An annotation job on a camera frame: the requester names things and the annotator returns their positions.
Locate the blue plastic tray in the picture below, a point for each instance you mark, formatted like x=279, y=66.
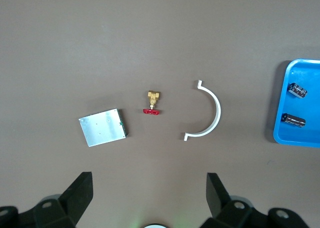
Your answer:
x=300, y=138

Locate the black electrolytic capacitor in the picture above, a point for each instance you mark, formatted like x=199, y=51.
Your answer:
x=293, y=120
x=297, y=90

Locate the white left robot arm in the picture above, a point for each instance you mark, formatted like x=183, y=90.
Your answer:
x=156, y=226

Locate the white semicircular pipe clamp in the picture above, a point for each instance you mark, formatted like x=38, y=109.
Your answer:
x=218, y=113

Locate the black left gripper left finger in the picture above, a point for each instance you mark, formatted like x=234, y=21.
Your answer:
x=73, y=200

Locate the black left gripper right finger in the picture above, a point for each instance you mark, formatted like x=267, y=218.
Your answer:
x=218, y=200

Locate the silver metal module box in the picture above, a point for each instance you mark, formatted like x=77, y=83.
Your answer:
x=103, y=128

